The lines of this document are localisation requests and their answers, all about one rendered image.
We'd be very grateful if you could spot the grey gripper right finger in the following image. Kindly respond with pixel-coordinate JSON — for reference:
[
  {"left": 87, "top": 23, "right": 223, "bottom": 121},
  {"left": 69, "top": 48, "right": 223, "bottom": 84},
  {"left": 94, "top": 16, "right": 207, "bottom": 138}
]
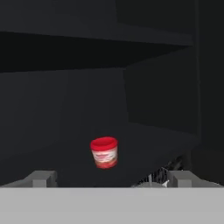
[{"left": 165, "top": 170, "right": 223, "bottom": 188}]

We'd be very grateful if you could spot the dark cabinet shelf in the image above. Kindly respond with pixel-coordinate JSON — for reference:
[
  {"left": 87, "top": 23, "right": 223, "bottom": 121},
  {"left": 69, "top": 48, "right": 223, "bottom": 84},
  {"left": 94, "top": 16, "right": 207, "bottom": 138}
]
[{"left": 0, "top": 21, "right": 195, "bottom": 74}]

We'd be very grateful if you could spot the red jam jar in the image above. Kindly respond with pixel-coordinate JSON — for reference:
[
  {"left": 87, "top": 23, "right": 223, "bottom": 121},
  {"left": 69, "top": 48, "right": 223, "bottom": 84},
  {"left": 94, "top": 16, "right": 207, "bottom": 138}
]
[{"left": 89, "top": 136, "right": 119, "bottom": 170}]

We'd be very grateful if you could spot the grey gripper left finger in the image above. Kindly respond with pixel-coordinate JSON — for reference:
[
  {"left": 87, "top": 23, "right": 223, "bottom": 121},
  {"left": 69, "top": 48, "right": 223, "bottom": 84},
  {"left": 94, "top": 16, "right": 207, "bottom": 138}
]
[{"left": 2, "top": 170, "right": 59, "bottom": 188}]

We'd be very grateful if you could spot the dark open cabinet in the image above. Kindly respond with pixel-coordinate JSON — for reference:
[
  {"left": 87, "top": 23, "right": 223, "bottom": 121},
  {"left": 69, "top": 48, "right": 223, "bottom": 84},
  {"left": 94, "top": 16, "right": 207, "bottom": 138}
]
[{"left": 0, "top": 0, "right": 224, "bottom": 188}]

